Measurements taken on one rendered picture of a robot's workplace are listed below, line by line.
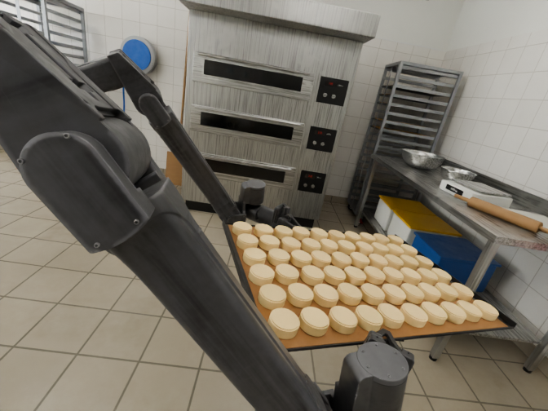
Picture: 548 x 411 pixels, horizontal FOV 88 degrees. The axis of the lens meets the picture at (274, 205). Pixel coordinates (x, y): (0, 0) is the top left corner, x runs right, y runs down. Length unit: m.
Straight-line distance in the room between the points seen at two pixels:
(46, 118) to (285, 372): 0.27
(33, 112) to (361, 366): 0.37
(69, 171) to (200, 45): 2.73
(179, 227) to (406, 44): 4.01
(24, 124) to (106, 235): 0.07
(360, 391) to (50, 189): 0.34
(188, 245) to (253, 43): 2.65
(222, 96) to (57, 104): 2.65
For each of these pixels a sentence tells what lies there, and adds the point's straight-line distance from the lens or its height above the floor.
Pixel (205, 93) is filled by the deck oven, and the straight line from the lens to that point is 2.86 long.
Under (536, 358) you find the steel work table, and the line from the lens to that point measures 2.50.
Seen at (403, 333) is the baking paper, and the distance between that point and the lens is 0.62.
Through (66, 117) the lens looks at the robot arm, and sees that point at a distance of 0.20.
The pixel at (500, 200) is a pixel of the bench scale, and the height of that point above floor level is 0.93.
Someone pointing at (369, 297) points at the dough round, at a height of 0.99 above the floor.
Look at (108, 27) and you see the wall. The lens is 4.32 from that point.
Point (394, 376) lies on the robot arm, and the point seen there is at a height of 1.08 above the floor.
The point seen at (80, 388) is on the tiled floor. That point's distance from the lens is 1.71.
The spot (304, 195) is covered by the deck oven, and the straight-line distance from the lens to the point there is 2.99.
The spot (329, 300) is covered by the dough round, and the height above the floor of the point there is 1.00.
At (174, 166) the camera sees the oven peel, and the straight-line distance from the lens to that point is 3.86.
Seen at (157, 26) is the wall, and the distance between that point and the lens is 4.09.
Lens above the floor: 1.35
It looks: 22 degrees down
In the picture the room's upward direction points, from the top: 10 degrees clockwise
